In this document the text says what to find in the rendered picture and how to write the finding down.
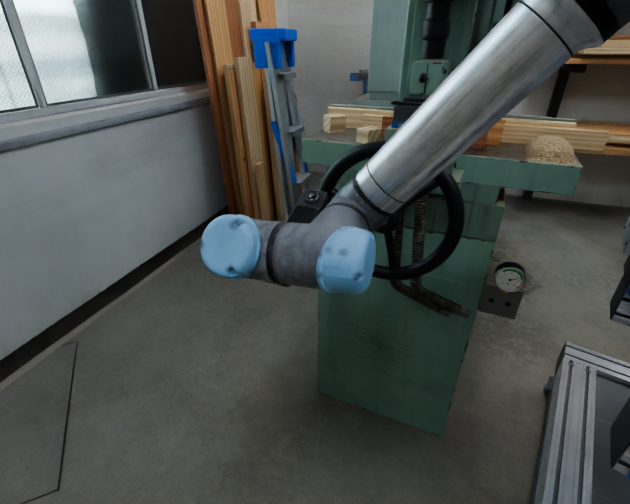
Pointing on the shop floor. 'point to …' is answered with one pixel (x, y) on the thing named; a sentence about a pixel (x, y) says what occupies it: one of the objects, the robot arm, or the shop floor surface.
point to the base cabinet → (402, 336)
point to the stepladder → (282, 107)
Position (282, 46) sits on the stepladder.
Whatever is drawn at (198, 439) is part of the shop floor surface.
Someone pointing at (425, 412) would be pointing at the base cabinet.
